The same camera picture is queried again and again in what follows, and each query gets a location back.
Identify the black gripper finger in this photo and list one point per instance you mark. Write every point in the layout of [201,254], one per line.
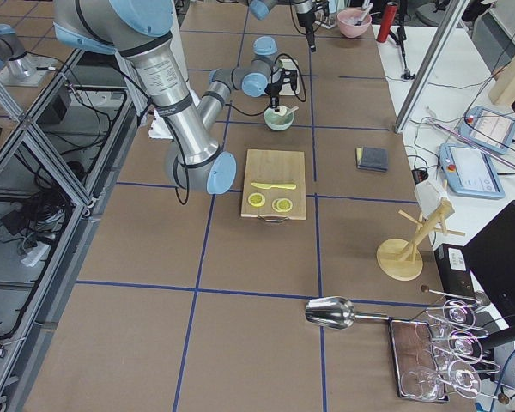
[311,42]
[275,104]

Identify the white steamed bun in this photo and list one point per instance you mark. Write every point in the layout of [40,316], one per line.
[279,113]

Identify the white ceramic spoon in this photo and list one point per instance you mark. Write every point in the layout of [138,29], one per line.
[288,111]

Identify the third robot base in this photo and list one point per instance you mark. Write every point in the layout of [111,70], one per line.
[17,66]

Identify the light green bowl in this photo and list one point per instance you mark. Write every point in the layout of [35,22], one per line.
[277,123]

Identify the pink mixing bowl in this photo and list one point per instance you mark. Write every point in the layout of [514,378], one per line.
[352,23]

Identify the white bear tray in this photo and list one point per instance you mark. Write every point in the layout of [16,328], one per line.
[290,88]

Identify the bamboo cutting board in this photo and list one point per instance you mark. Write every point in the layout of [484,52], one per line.
[279,167]

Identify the red cylinder bottle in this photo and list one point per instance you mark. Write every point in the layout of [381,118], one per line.
[387,20]

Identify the yellow plastic knife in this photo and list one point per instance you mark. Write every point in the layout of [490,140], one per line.
[269,186]

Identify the yellow sponge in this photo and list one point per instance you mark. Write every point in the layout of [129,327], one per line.
[358,156]

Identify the upper lemon slice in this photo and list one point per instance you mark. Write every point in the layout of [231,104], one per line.
[256,199]

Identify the lemon slice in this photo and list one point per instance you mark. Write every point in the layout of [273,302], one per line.
[256,199]
[282,205]

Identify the front lemon slice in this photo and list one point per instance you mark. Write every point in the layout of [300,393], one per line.
[282,205]

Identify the grey cleaning cloth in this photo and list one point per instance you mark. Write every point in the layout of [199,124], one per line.
[374,159]

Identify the wooden mug tree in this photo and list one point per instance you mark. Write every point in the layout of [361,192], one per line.
[399,258]

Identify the lower teach pendant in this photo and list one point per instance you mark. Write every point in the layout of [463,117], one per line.
[469,172]

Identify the teach pendant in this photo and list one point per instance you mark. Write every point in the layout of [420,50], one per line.
[469,172]
[489,129]

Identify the upper teach pendant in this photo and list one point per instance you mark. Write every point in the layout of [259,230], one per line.
[489,129]

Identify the metal scoop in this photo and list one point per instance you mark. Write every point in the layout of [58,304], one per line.
[337,313]

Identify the black monitor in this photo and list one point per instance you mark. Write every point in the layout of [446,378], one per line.
[490,255]

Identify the wine glass rack tray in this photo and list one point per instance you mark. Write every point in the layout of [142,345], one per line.
[439,351]

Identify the aluminium frame post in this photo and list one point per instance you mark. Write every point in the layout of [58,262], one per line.
[442,35]

